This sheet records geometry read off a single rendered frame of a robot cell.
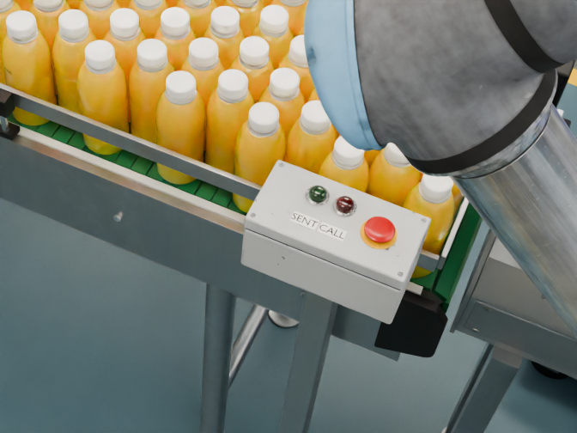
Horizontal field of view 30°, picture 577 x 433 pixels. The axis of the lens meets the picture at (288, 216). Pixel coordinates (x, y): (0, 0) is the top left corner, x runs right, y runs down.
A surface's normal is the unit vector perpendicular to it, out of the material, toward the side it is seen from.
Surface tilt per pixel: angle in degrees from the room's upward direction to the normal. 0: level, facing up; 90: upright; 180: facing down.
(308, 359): 90
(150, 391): 0
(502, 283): 70
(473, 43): 77
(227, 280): 90
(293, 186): 0
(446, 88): 82
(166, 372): 0
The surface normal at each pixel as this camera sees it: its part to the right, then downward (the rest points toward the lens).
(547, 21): -0.09, 0.66
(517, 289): -0.34, 0.49
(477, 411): -0.39, 0.73
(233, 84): 0.08, -0.58
